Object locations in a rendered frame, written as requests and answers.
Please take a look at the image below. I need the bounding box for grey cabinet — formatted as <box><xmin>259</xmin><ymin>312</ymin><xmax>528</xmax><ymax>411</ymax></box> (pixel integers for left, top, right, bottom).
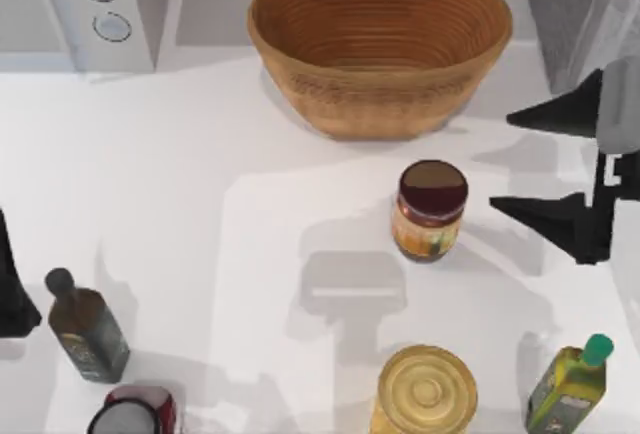
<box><xmin>516</xmin><ymin>0</ymin><xmax>640</xmax><ymax>101</ymax></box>

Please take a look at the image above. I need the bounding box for jar with dark red lid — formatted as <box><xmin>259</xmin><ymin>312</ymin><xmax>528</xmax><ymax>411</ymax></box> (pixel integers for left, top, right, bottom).
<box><xmin>391</xmin><ymin>159</ymin><xmax>470</xmax><ymax>264</ymax></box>

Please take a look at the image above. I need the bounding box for green bottle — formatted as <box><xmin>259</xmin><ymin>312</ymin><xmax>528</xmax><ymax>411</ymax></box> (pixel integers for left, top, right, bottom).
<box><xmin>524</xmin><ymin>333</ymin><xmax>616</xmax><ymax>434</ymax></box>

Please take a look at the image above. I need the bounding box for brown woven basket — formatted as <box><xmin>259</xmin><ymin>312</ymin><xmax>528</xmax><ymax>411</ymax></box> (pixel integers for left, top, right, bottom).
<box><xmin>247</xmin><ymin>0</ymin><xmax>514</xmax><ymax>142</ymax></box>

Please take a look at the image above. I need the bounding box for pale microwave oven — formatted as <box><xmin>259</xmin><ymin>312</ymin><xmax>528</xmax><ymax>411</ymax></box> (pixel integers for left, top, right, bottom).
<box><xmin>0</xmin><ymin>0</ymin><xmax>170</xmax><ymax>74</ymax></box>

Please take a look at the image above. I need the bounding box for red and white can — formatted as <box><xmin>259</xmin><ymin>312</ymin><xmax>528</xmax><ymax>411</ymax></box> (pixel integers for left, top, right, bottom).
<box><xmin>86</xmin><ymin>384</ymin><xmax>179</xmax><ymax>434</ymax></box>

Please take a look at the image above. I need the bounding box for dark glass bottle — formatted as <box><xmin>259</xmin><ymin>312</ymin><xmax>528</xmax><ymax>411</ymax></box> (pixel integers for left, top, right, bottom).
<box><xmin>44</xmin><ymin>267</ymin><xmax>132</xmax><ymax>385</ymax></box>

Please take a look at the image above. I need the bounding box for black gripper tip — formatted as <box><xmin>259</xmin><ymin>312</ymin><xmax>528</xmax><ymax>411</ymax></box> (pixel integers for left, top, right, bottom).
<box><xmin>0</xmin><ymin>208</ymin><xmax>43</xmax><ymax>339</ymax></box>

